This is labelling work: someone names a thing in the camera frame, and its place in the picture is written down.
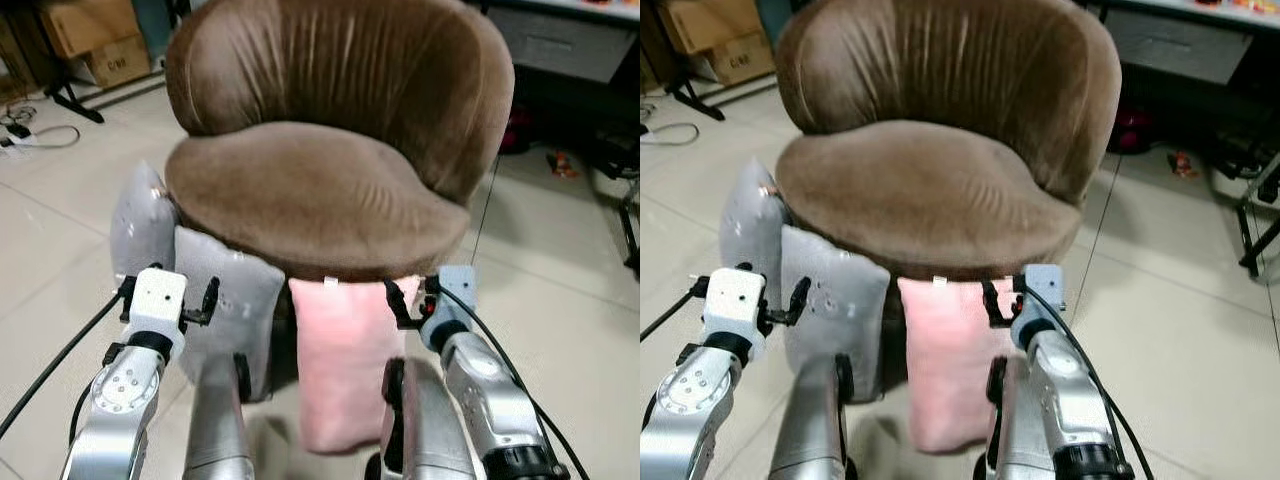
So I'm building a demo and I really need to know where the large grey pillow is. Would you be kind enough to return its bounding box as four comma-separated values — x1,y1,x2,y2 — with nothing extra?
174,226,287,403
780,225,892,403

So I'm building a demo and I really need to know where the pink plush pillow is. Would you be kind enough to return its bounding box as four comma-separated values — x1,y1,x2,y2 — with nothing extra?
897,276,1013,457
288,276,422,457

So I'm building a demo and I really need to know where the small grey pillow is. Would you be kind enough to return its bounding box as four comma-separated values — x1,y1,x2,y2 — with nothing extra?
109,160,182,283
719,157,792,283

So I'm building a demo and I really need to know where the silver left robot leg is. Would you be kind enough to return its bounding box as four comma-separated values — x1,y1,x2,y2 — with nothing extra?
768,351,858,480
183,350,255,480

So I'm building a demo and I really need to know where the silver robot leg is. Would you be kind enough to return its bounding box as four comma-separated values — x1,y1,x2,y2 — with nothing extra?
768,351,858,480
365,355,479,480
972,355,1057,480
183,350,255,480

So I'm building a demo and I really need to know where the silver right robot leg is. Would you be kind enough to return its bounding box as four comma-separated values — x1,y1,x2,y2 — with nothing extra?
365,355,479,480
972,355,1057,480

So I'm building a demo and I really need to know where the brown velvet tub armchair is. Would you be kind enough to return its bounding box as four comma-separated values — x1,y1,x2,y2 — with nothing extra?
774,0,1125,282
163,0,516,282

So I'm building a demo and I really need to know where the red round object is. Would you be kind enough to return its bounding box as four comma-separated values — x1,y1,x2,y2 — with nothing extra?
499,104,537,157
1109,104,1153,157

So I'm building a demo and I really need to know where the black metal stand foot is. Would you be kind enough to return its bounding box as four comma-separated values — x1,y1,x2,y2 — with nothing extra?
43,72,107,125
668,72,728,123

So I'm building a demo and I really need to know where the small printed cardboard box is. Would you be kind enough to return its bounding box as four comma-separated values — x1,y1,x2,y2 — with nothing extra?
704,31,777,87
84,34,153,90

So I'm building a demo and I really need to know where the large plain cardboard box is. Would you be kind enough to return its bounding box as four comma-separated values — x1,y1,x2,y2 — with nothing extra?
660,0,758,55
38,0,142,59

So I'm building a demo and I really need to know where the grey cabinet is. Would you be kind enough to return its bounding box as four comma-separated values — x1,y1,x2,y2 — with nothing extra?
478,0,641,87
1098,0,1280,89

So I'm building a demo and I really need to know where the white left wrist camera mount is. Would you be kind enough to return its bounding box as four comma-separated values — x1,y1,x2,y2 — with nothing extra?
700,267,769,362
125,267,189,362

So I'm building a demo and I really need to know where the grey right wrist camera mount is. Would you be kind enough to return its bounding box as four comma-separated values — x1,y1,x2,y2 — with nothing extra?
419,264,479,352
1010,263,1067,350

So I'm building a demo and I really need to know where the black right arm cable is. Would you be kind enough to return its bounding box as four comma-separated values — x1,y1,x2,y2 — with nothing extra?
1014,276,1157,480
426,277,564,480

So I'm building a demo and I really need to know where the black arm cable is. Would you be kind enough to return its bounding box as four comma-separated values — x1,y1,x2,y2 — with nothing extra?
640,275,712,342
1014,276,1157,480
426,277,564,480
0,277,137,441

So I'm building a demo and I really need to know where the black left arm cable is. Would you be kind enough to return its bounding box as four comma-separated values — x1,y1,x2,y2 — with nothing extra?
0,277,137,441
640,275,712,342

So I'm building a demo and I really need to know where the black metal frame rack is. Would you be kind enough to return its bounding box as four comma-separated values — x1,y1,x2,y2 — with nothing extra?
1208,138,1280,280
588,122,641,274

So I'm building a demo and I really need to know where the white power strip with cord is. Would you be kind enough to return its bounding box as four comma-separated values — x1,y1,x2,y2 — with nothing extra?
640,104,702,147
0,104,82,153

